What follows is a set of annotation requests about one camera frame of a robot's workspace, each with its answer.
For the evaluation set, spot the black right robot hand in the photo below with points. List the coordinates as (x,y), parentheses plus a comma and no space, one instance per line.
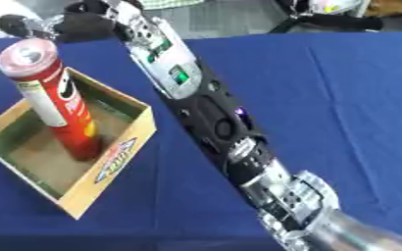
(87,24)

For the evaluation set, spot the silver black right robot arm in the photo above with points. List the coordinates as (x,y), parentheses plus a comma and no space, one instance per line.
(216,111)

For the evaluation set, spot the tan cardboard box green inside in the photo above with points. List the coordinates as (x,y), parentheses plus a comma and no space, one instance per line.
(118,143)

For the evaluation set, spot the green white checked cloth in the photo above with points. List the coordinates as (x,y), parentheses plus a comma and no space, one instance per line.
(170,3)

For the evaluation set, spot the red cylindrical chip can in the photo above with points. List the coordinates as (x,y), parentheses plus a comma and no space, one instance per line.
(67,111)

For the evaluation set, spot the brown wooden furniture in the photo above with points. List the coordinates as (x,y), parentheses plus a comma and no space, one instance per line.
(393,7)

